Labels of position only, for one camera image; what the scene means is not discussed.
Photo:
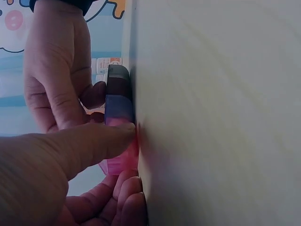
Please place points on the person's right hand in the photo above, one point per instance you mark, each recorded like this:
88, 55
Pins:
54, 58

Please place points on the person's left hand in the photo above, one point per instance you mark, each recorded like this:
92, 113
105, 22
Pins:
35, 179

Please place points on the person's left fingers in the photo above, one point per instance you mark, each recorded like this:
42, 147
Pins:
122, 202

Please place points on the person's left thumb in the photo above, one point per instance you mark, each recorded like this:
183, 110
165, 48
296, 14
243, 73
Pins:
89, 143

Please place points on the person's right fingers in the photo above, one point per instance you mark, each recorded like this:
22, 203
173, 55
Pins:
61, 103

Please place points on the translucent multicoloured pill organiser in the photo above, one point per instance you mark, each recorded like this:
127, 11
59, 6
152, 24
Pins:
117, 108

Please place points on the black wrist band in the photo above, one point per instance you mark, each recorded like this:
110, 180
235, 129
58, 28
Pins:
89, 6

